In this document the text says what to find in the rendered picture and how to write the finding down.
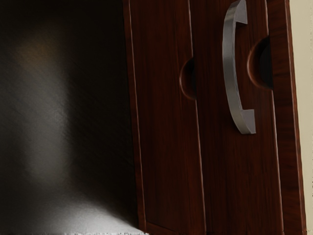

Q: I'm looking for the dark red wooden drawer cabinet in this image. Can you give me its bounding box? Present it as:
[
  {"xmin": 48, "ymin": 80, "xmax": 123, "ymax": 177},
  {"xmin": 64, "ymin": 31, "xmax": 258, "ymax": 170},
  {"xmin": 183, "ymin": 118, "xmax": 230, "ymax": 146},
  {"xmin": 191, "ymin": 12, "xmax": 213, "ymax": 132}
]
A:
[{"xmin": 121, "ymin": 0, "xmax": 308, "ymax": 235}]

